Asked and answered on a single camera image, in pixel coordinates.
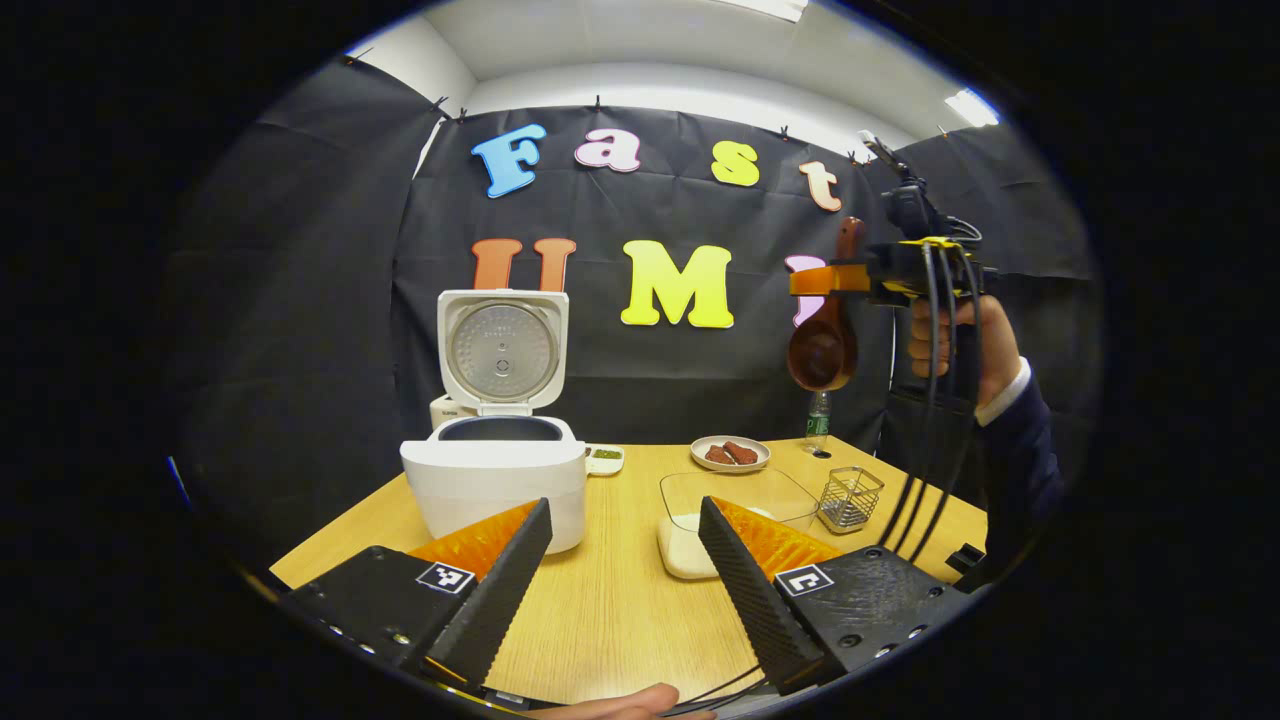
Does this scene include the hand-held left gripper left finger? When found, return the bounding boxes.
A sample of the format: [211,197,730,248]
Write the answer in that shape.
[285,497,554,691]

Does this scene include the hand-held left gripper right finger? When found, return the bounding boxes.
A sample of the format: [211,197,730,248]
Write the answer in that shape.
[697,495,976,698]

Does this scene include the brown wooden spoon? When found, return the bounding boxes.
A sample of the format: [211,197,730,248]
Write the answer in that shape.
[786,215,869,393]

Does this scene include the clear container of rice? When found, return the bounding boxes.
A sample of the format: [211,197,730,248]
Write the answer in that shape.
[657,468,821,581]

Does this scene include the white rice cooker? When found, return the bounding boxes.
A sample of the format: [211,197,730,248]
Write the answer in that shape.
[400,289,589,556]

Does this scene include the metal wire chopstick holder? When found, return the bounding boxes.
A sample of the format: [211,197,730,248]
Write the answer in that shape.
[817,466,886,536]

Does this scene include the clear plastic water bottle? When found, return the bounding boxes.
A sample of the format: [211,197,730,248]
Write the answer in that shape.
[804,390,833,456]

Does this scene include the white round plate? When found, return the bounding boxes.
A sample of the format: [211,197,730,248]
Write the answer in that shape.
[690,434,772,473]

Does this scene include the small ceiling light panel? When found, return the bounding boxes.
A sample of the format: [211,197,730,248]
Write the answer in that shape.
[944,88,1002,129]

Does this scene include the white toaster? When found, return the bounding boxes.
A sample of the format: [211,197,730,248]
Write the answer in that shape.
[430,395,479,433]

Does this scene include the large ceiling light panel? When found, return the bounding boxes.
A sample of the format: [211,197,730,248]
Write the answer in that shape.
[715,0,809,23]

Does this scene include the black cable bundle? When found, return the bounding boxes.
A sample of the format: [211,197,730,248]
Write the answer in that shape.
[878,238,986,561]

